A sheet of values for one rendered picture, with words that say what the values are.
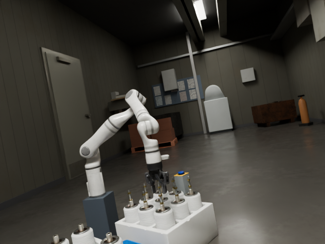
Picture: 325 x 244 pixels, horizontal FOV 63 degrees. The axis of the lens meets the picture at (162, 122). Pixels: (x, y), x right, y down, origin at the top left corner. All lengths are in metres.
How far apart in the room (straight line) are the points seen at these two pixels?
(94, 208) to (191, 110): 7.15
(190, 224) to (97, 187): 0.60
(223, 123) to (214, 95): 0.84
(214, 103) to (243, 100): 1.16
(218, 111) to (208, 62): 1.74
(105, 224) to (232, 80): 7.33
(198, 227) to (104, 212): 0.55
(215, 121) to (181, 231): 6.52
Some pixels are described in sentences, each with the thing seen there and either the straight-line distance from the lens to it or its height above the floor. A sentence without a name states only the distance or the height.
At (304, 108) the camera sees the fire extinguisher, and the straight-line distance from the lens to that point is 6.28.
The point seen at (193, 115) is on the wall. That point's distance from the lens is 8.58.
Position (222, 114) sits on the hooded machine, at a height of 0.49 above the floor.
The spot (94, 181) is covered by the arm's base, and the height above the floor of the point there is 0.40.
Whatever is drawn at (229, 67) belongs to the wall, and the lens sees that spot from 8.60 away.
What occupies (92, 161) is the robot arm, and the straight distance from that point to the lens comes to 1.69.
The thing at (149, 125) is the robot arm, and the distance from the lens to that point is 1.26.
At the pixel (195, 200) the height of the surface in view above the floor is 0.23.
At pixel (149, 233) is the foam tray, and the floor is 0.16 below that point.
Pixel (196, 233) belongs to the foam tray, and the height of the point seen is 0.09.
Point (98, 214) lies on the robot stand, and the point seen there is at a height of 0.21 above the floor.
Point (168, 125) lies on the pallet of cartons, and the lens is 6.37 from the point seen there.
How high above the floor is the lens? 0.69
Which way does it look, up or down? 1 degrees down
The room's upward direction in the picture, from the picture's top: 11 degrees counter-clockwise
